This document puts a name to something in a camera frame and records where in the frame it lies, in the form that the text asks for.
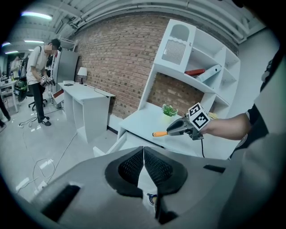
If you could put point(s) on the person's right forearm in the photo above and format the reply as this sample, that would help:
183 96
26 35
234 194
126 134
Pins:
228 127

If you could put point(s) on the small white power strip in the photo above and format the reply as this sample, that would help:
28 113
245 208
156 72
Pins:
20 125

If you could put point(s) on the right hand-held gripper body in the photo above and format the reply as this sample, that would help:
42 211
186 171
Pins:
198 116

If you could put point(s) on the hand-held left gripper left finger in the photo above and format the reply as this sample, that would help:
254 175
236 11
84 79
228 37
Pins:
93 179

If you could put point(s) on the person's left white shoe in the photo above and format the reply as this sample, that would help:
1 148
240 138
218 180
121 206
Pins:
152 200

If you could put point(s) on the white binder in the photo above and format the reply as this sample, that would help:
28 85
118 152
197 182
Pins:
209 73

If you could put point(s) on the white drawer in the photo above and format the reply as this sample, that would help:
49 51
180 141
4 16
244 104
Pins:
125 143

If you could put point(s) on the white shade table lamp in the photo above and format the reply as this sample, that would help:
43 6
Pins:
82 71

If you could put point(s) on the black tablet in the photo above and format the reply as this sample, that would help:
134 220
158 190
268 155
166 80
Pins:
68 84

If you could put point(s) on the person's black shirt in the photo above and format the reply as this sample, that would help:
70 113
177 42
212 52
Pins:
259 100

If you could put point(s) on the green potted plant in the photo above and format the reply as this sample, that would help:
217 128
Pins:
169 110

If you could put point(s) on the white work table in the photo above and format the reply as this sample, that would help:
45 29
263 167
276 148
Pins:
9 85

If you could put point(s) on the red book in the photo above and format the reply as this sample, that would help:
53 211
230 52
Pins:
194 72

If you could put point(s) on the small white desk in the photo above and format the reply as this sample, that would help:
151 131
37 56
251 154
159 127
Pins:
87 94

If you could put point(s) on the black office chair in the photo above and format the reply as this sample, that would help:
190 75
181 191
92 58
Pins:
31 98

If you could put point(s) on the white desk with hutch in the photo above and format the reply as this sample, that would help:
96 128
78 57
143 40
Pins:
145 120

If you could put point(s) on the flat white box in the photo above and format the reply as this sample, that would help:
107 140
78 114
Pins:
68 81

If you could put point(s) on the ribbed glass cabinet door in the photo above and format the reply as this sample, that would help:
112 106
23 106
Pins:
176 44

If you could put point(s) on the yellow cloth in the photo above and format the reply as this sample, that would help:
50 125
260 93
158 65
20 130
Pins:
213 115

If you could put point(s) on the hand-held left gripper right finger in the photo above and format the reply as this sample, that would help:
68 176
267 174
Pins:
201 183

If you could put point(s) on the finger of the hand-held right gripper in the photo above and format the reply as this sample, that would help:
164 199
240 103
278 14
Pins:
178 128

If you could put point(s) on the person's patterned shorts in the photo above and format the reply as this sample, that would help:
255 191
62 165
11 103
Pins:
240 145

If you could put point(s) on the ceiling tube light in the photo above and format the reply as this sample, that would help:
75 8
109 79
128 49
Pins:
36 15
34 41

